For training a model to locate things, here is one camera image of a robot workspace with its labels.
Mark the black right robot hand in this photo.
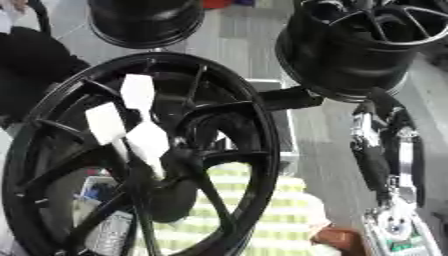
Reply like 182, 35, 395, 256
348, 87, 429, 209

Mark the black spoked wheel rim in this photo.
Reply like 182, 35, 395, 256
273, 0, 448, 104

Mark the large black spoked wheel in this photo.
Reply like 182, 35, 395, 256
0, 51, 284, 256

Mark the white pin with flat head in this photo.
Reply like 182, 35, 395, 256
84, 101, 132, 164
117, 73, 160, 122
124, 120, 174, 181

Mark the brown object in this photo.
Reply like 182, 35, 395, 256
309, 226, 368, 256

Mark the black support bar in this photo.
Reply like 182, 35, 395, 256
257, 85, 326, 112

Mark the grey printed packet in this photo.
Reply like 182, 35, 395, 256
85, 210, 137, 256

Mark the blue and white box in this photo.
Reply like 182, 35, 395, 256
77, 176, 121, 205

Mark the person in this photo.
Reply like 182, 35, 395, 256
0, 0, 93, 130

